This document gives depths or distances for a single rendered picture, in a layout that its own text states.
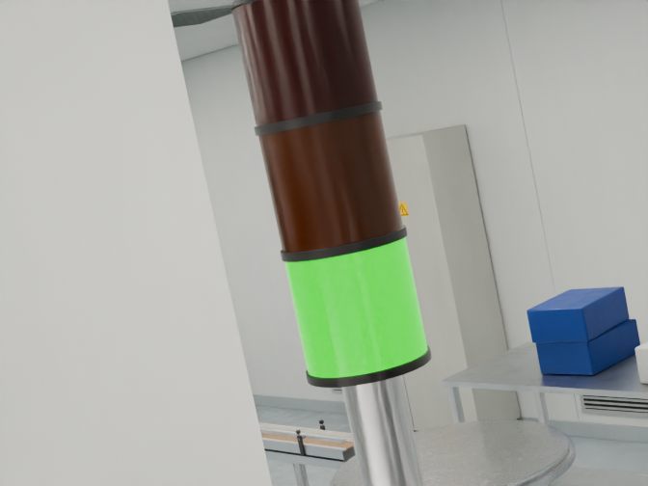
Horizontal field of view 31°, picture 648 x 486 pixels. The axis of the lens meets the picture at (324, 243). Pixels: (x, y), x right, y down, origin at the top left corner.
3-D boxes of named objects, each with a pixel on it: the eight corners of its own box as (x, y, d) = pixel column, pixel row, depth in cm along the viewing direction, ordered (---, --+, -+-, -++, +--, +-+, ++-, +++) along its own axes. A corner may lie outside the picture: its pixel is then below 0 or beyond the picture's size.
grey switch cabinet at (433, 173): (480, 453, 741) (418, 135, 719) (355, 439, 832) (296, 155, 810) (524, 431, 768) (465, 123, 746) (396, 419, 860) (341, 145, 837)
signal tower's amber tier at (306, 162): (338, 252, 43) (311, 121, 42) (258, 256, 47) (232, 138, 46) (428, 224, 46) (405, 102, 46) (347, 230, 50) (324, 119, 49)
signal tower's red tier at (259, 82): (310, 118, 42) (284, -10, 42) (231, 133, 46) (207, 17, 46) (404, 98, 46) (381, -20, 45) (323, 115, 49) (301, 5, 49)
